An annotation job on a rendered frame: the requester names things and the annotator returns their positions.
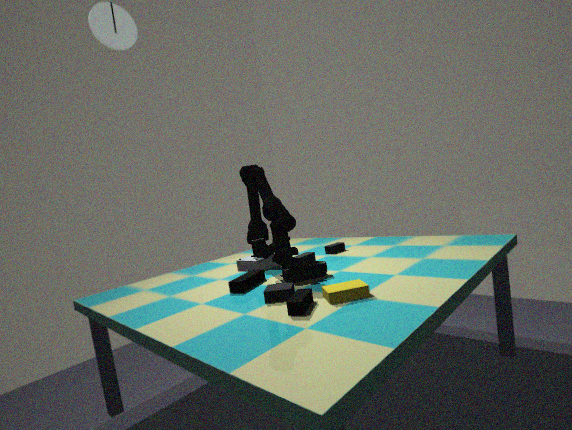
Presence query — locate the yellow rectangular block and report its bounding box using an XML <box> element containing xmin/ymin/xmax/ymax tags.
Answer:
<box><xmin>322</xmin><ymin>279</ymin><xmax>371</xmax><ymax>305</ymax></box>

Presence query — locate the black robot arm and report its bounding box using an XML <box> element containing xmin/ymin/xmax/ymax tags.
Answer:
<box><xmin>239</xmin><ymin>164</ymin><xmax>296</xmax><ymax>259</ymax></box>

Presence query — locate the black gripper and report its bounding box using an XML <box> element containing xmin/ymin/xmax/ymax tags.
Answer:
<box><xmin>272</xmin><ymin>234</ymin><xmax>299</xmax><ymax>269</ymax></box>

